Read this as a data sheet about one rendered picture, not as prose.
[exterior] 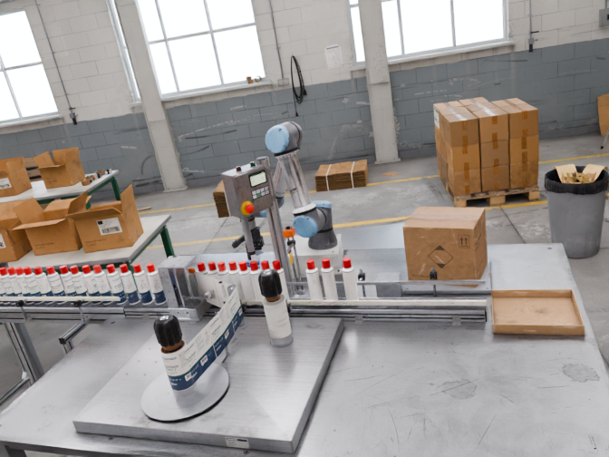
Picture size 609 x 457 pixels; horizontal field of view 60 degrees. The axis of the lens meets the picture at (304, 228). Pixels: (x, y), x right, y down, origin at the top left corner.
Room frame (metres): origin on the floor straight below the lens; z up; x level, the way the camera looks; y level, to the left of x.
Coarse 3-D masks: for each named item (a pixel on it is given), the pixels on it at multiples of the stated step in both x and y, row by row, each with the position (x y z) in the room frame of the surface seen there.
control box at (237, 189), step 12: (252, 168) 2.16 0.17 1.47; (264, 168) 2.17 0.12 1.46; (228, 180) 2.12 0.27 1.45; (240, 180) 2.10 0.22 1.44; (228, 192) 2.13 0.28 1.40; (240, 192) 2.09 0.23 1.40; (228, 204) 2.15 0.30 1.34; (240, 204) 2.09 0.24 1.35; (252, 204) 2.12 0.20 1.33; (264, 204) 2.15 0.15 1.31; (240, 216) 2.09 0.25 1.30
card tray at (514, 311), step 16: (496, 304) 1.82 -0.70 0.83; (512, 304) 1.80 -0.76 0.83; (528, 304) 1.78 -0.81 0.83; (544, 304) 1.76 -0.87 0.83; (560, 304) 1.74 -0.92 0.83; (576, 304) 1.67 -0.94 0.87; (496, 320) 1.71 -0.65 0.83; (512, 320) 1.69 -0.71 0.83; (528, 320) 1.67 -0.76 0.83; (544, 320) 1.66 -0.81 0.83; (560, 320) 1.64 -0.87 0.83; (576, 320) 1.62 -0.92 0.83
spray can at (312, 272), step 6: (306, 264) 2.00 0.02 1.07; (312, 264) 1.99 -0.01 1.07; (306, 270) 2.00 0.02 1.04; (312, 270) 1.98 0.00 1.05; (306, 276) 2.00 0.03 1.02; (312, 276) 1.98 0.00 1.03; (318, 276) 1.99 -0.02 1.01; (312, 282) 1.98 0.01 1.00; (318, 282) 1.98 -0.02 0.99; (312, 288) 1.98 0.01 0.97; (318, 288) 1.98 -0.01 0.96; (312, 294) 1.98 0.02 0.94; (318, 294) 1.98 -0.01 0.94
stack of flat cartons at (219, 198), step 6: (222, 186) 6.36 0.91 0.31; (216, 192) 6.11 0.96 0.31; (222, 192) 6.10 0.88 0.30; (216, 198) 6.10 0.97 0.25; (222, 198) 6.09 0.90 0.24; (216, 204) 6.11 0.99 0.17; (222, 204) 6.10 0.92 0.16; (222, 210) 6.09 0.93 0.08; (228, 210) 6.07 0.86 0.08; (222, 216) 6.09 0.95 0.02; (228, 216) 6.09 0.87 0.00
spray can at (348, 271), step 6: (348, 258) 1.95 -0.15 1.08; (348, 264) 1.94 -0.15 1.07; (342, 270) 1.95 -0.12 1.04; (348, 270) 1.93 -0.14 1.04; (348, 276) 1.93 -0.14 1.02; (354, 276) 1.94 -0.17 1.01; (348, 282) 1.93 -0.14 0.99; (354, 282) 1.94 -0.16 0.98; (348, 288) 1.93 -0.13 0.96; (354, 288) 1.93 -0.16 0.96; (348, 294) 1.93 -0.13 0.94; (354, 294) 1.93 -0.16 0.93
